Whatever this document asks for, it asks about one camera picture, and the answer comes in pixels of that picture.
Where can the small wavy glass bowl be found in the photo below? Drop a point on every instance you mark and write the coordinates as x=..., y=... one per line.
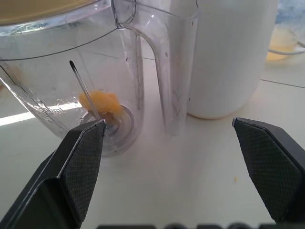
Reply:
x=283, y=40

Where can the clear blender jar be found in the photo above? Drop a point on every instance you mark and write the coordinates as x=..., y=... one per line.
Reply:
x=47, y=71

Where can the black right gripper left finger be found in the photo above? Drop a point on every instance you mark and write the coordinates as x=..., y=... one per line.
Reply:
x=78, y=171

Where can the orange fruit piece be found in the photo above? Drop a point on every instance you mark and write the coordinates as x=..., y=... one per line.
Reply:
x=104, y=100

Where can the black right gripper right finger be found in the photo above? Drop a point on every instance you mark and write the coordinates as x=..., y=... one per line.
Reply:
x=269, y=167

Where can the white blender base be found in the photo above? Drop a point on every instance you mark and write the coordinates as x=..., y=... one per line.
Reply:
x=226, y=59

